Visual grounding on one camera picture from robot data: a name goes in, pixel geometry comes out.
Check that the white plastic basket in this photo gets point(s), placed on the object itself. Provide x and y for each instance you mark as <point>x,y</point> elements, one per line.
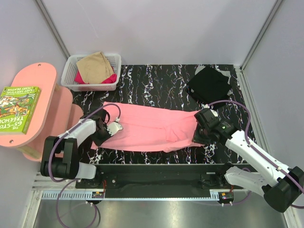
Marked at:
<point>70,71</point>

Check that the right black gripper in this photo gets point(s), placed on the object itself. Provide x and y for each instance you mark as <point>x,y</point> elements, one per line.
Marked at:
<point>197,139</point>

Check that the green book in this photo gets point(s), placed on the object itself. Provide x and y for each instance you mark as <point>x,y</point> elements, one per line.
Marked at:
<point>17,106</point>

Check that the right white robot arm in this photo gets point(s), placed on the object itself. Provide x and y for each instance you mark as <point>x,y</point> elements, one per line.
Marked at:
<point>276,182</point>

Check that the pink tiered shelf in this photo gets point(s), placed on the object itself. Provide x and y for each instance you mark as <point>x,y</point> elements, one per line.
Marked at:
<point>54,114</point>

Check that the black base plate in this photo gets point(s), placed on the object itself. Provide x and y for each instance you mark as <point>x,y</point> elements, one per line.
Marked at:
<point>159,181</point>

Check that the light pink t shirt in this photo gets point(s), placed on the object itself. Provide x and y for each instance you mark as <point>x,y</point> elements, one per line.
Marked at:
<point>150,129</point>

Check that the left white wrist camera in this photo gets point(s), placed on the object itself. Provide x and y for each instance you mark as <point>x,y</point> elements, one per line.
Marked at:
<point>114,127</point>

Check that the magenta t shirt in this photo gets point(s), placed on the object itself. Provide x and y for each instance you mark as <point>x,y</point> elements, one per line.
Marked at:
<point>110,80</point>

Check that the folded black t shirt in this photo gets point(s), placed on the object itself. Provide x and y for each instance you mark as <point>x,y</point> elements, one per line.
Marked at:
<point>209,85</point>

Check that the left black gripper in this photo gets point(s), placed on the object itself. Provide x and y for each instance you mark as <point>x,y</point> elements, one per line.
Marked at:
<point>97,141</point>

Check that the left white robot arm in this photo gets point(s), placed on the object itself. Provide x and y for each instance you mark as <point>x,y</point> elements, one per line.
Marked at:
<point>61,154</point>

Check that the beige t shirt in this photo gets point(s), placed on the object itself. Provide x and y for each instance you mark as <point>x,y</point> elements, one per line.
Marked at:
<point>94,68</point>

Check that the black marbled table mat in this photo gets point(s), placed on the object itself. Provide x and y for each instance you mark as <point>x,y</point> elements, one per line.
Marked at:
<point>163,86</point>

